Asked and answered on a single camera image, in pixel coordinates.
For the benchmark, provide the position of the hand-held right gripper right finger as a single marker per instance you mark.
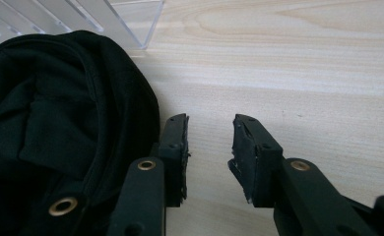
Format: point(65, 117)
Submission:
point(255, 164)

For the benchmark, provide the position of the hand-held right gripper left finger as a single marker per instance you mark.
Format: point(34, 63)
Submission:
point(174, 154)

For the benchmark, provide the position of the black hooded garment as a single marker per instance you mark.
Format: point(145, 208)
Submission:
point(62, 137)

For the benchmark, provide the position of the clear acrylic organizer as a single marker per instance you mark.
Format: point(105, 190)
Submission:
point(81, 18)

